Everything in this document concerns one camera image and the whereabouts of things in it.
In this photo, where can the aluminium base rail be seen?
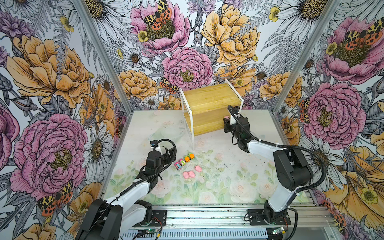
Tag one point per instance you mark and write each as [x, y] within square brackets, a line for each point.
[232, 216]

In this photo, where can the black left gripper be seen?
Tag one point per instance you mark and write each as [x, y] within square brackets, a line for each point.
[166, 156]

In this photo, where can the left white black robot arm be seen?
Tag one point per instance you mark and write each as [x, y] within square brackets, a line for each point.
[105, 219]

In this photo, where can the black mounting plate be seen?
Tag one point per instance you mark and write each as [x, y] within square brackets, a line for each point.
[155, 218]
[259, 217]

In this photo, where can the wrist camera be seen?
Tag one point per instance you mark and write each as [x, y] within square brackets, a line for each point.
[153, 143]
[234, 118]

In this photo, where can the aluminium left corner post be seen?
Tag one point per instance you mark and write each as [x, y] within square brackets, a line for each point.
[95, 37]

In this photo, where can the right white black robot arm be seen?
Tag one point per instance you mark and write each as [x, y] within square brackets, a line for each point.
[292, 168]

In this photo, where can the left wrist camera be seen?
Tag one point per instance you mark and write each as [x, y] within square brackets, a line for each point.
[153, 143]

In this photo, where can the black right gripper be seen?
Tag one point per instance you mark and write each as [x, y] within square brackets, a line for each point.
[226, 125]

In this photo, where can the white vented cable duct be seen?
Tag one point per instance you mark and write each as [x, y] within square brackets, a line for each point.
[196, 234]

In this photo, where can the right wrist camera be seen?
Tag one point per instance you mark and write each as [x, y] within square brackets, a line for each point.
[234, 118]

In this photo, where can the aluminium right corner post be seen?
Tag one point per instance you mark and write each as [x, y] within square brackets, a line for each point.
[313, 38]

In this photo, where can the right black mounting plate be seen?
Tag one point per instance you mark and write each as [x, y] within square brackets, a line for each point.
[259, 217]

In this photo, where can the white wooden two-tier shelf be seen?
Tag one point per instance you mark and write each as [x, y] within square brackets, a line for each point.
[205, 108]

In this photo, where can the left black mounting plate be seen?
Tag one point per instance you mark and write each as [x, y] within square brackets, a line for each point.
[155, 218]

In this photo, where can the aluminium corner post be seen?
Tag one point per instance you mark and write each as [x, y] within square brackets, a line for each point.
[313, 38]
[95, 37]

